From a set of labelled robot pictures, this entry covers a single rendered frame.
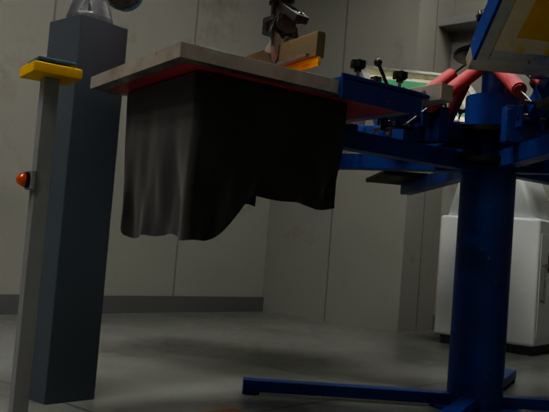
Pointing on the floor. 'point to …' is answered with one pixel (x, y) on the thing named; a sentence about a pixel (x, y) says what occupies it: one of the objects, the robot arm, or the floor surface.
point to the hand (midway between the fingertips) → (282, 60)
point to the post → (36, 222)
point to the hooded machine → (520, 234)
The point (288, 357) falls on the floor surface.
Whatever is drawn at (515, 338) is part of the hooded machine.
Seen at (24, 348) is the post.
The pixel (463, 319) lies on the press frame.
